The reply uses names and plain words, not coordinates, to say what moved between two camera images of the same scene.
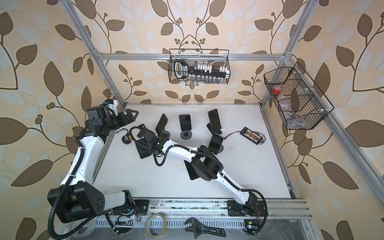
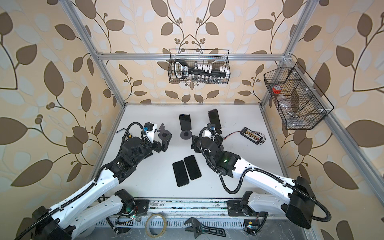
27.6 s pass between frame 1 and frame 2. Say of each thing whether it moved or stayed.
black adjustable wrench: stayed
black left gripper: moved
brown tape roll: stayed
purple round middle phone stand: stayed
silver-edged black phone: stayed
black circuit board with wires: stayed
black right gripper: moved
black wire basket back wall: stayed
